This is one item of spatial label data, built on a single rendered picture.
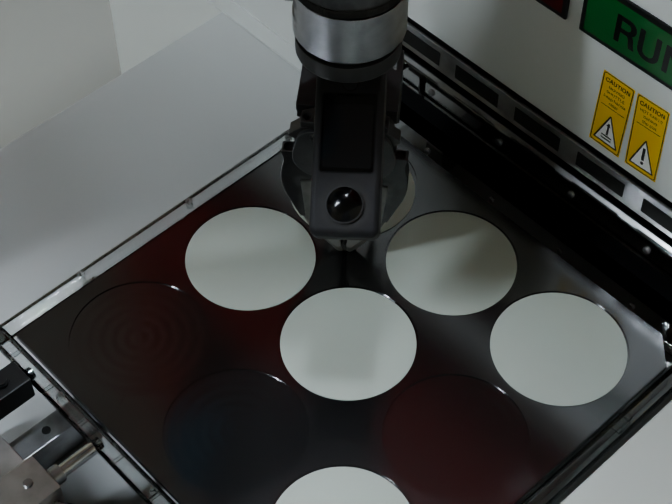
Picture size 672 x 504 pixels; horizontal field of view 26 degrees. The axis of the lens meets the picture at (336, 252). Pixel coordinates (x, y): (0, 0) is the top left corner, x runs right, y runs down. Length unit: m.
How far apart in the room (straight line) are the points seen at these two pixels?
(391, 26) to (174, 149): 0.41
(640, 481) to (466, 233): 0.28
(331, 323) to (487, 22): 0.25
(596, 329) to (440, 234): 0.14
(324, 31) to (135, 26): 0.69
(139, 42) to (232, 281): 0.56
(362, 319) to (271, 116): 0.30
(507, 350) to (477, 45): 0.24
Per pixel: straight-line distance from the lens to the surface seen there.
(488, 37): 1.11
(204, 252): 1.12
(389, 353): 1.06
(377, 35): 0.92
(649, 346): 1.08
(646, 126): 1.04
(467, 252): 1.12
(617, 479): 0.94
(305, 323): 1.07
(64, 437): 1.10
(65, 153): 1.31
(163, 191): 1.26
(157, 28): 1.55
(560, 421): 1.04
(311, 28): 0.92
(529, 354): 1.06
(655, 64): 1.00
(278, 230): 1.12
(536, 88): 1.10
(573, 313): 1.09
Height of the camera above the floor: 1.77
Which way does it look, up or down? 52 degrees down
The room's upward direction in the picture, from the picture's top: straight up
